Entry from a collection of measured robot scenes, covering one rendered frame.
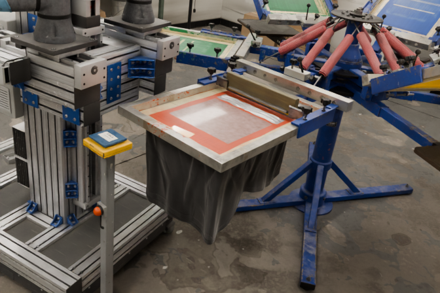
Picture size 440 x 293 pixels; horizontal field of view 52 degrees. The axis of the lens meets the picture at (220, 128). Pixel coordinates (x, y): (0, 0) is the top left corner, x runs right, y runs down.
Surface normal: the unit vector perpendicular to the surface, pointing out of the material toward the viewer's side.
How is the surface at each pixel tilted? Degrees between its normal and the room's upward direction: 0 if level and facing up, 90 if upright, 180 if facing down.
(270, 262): 0
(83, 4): 90
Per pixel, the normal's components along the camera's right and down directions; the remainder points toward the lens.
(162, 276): 0.11, -0.89
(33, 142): -0.49, 0.33
